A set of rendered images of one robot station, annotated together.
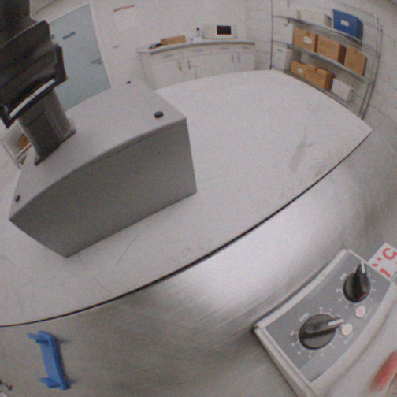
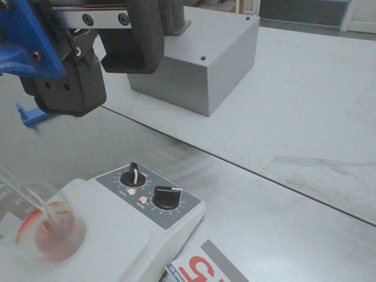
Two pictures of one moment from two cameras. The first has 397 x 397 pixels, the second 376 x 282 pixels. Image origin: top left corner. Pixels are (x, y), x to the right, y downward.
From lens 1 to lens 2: 0.31 m
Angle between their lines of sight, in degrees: 38
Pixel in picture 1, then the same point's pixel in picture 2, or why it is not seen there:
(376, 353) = (98, 200)
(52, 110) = (172, 11)
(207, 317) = (139, 151)
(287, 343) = (126, 169)
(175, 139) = (200, 74)
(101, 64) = not seen: outside the picture
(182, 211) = (192, 117)
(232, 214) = (204, 137)
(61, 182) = not seen: hidden behind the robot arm
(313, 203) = (248, 183)
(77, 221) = (148, 76)
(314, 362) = (110, 178)
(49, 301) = not seen: hidden behind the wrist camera
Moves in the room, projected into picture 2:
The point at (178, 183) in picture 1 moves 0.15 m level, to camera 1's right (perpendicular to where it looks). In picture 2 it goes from (198, 101) to (259, 149)
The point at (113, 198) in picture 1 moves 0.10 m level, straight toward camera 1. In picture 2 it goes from (168, 81) to (147, 116)
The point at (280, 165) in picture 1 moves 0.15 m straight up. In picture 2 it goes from (269, 149) to (291, 63)
